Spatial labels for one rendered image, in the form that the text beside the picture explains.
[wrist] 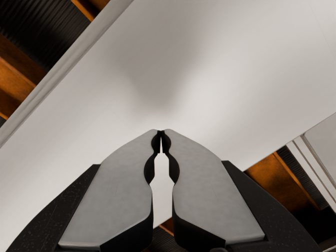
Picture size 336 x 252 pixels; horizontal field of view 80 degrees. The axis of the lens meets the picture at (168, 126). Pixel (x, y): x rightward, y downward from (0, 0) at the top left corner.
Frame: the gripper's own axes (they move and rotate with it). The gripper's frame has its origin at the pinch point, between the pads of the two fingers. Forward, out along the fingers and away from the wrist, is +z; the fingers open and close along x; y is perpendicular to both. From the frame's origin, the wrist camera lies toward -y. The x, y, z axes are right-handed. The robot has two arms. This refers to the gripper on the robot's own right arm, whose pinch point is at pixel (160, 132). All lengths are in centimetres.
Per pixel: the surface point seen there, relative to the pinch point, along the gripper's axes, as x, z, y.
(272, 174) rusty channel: 23.8, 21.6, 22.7
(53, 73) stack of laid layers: -9.4, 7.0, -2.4
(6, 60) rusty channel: -20.3, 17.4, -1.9
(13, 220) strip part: -16.8, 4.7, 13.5
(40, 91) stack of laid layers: -10.3, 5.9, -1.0
